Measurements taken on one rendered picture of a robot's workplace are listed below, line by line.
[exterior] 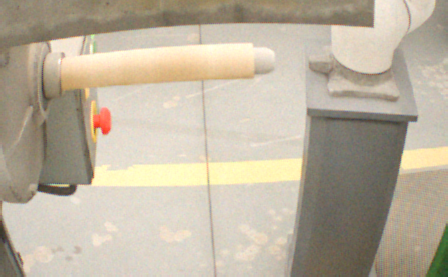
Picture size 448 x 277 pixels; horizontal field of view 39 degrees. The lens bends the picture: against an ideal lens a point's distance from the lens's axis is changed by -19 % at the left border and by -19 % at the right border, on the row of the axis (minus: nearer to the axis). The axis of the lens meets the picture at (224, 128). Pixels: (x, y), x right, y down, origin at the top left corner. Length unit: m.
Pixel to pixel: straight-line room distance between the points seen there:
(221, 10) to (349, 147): 1.17
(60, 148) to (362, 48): 0.75
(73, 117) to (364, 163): 0.86
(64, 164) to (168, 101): 1.70
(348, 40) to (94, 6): 1.10
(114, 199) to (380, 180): 0.98
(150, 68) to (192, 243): 1.56
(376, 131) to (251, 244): 0.73
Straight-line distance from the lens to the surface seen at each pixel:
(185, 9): 0.46
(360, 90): 1.57
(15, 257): 1.20
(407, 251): 2.19
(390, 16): 1.50
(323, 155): 1.62
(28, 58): 0.64
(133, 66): 0.66
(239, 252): 2.16
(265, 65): 0.66
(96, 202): 2.33
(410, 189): 2.40
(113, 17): 0.46
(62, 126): 0.97
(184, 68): 0.66
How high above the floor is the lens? 1.63
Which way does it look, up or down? 39 degrees down
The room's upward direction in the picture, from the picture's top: straight up
